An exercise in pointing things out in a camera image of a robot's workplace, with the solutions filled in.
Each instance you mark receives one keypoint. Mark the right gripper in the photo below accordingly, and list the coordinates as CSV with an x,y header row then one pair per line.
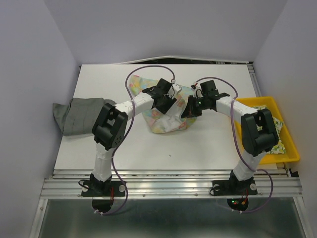
x,y
189,110

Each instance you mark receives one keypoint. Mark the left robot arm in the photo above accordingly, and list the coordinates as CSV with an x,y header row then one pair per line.
x,y
110,129

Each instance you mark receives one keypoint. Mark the aluminium rail frame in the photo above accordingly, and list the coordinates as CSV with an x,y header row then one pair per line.
x,y
159,184

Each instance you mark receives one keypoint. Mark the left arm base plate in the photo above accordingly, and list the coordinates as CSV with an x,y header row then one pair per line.
x,y
103,195

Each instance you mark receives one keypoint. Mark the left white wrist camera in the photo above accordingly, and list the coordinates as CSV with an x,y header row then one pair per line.
x,y
175,89

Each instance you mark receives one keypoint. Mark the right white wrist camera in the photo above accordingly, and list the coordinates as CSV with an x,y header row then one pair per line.
x,y
198,93

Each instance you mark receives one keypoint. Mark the lemon print skirt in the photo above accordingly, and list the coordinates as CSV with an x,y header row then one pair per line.
x,y
280,147

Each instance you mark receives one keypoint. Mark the yellow plastic tray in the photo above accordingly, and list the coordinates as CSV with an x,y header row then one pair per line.
x,y
290,153

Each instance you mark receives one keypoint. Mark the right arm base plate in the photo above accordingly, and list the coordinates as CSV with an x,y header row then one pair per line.
x,y
237,193

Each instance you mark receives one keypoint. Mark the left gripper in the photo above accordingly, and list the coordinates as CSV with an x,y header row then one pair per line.
x,y
164,108

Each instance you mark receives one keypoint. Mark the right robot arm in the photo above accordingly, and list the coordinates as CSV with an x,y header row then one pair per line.
x,y
258,134

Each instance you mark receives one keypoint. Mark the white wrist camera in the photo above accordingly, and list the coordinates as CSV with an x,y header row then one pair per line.
x,y
198,93
175,89

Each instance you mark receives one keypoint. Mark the pastel floral skirt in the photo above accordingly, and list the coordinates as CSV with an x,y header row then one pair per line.
x,y
157,121

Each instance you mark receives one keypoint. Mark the folded grey skirt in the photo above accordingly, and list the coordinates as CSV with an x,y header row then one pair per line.
x,y
79,116

